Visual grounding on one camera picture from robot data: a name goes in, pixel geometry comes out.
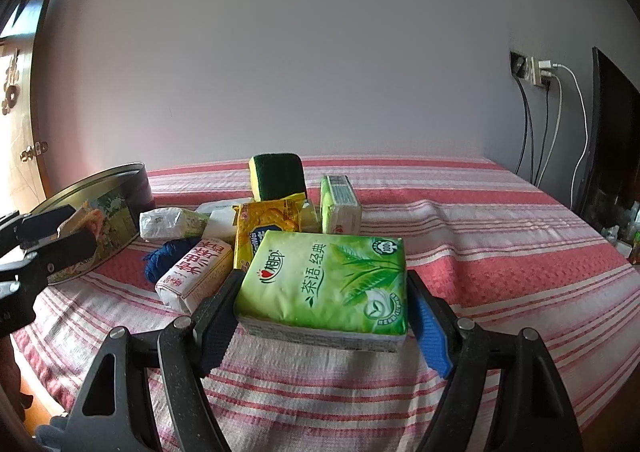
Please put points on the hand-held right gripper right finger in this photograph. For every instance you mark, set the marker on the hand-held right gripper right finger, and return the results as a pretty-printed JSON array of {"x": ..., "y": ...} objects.
[{"x": 430, "y": 332}]

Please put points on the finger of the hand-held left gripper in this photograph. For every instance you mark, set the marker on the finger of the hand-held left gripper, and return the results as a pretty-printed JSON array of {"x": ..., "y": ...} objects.
[
  {"x": 37, "y": 228},
  {"x": 70, "y": 252}
]

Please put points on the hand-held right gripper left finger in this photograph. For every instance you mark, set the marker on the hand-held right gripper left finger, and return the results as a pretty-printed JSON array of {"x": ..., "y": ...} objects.
[{"x": 219, "y": 329}]

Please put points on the small beige packet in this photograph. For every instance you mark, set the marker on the small beige packet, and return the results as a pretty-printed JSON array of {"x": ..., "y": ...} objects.
[{"x": 77, "y": 221}]

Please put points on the white packet with red print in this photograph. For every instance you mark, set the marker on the white packet with red print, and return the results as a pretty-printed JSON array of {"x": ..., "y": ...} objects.
[{"x": 192, "y": 277}]

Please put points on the round printed cookie tin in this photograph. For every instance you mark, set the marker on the round printed cookie tin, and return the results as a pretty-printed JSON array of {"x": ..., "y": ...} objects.
[{"x": 115, "y": 212}]

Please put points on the yellow cracker packet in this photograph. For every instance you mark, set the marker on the yellow cracker packet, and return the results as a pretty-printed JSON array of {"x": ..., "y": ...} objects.
[{"x": 260, "y": 229}]

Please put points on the large green tissue pack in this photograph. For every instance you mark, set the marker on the large green tissue pack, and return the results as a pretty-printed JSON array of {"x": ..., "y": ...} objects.
[{"x": 320, "y": 282}]

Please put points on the blue yarn ball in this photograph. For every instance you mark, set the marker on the blue yarn ball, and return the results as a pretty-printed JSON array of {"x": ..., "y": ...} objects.
[{"x": 160, "y": 257}]

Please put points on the red white striped blanket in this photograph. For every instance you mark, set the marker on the red white striped blanket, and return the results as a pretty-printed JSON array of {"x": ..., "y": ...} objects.
[{"x": 500, "y": 272}]

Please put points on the white and green packet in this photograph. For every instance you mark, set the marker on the white and green packet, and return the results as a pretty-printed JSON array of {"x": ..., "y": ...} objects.
[{"x": 170, "y": 222}]

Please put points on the grey white small box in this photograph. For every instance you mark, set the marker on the grey white small box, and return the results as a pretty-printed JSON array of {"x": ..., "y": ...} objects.
[{"x": 220, "y": 206}]

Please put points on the wooden door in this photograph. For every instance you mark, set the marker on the wooden door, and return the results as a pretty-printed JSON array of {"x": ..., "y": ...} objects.
[{"x": 22, "y": 97}]

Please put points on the small green tissue pack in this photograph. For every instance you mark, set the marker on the small green tissue pack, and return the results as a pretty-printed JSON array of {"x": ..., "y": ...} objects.
[{"x": 340, "y": 207}]

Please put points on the green and yellow sponge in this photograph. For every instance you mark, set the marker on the green and yellow sponge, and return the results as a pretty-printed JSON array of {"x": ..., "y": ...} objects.
[{"x": 277, "y": 177}]

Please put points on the small bottles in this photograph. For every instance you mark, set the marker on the small bottles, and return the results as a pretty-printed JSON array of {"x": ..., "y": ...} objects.
[{"x": 631, "y": 232}]

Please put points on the black monitor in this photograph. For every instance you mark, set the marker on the black monitor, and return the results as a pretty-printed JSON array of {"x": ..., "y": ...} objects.
[{"x": 612, "y": 142}]

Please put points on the white charger plug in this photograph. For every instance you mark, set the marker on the white charger plug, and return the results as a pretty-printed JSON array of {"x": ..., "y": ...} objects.
[{"x": 541, "y": 72}]

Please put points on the wall socket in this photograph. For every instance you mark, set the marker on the wall socket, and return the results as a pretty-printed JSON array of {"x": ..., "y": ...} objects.
[{"x": 518, "y": 64}]

